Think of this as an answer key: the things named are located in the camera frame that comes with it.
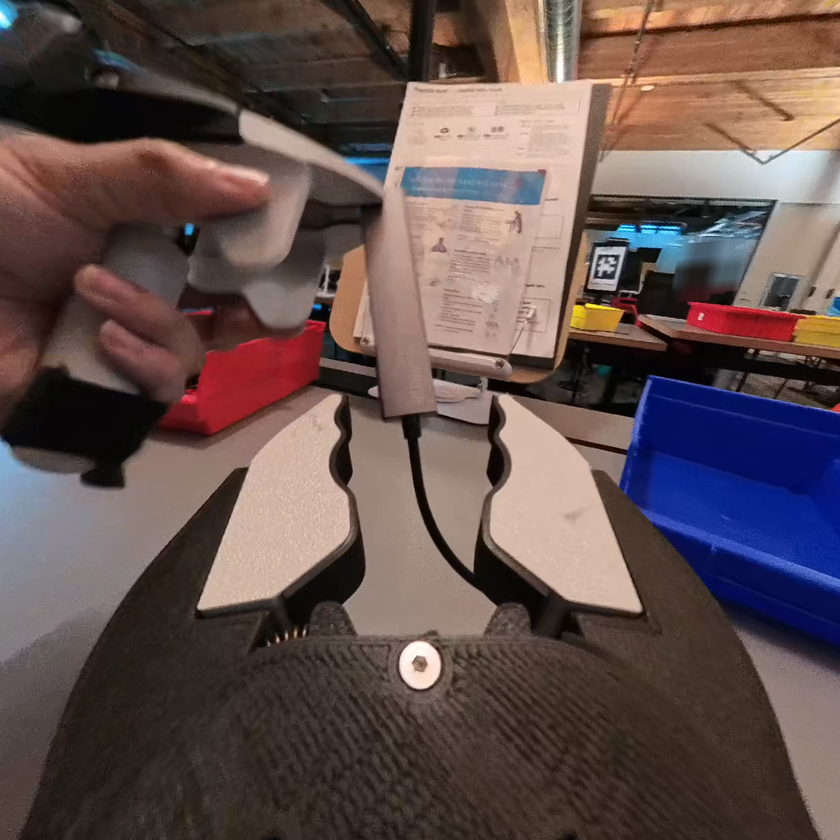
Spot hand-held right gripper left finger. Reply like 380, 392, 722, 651
197, 392, 365, 621

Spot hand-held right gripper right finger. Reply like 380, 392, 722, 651
474, 394, 644, 618

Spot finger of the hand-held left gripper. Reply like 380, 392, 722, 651
196, 108, 388, 278
189, 199, 383, 330

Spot red storage bin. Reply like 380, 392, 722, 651
687, 302, 807, 343
159, 320, 327, 435

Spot grey usb hub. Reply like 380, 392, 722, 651
360, 190, 480, 585

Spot person's left hand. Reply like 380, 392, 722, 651
0, 128, 271, 411

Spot blue storage bin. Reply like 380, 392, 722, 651
620, 375, 840, 647

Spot printed instruction sheets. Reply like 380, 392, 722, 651
354, 82, 595, 361

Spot yellow storage bin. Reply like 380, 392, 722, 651
570, 303, 626, 333
793, 315, 840, 347

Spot wooden document stand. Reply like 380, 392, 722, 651
328, 80, 614, 426

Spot wooden top desk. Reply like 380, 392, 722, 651
637, 315, 840, 395

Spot black white marker sign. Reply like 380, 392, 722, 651
586, 241, 629, 291

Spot silver ventilation duct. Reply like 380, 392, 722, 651
543, 0, 580, 84

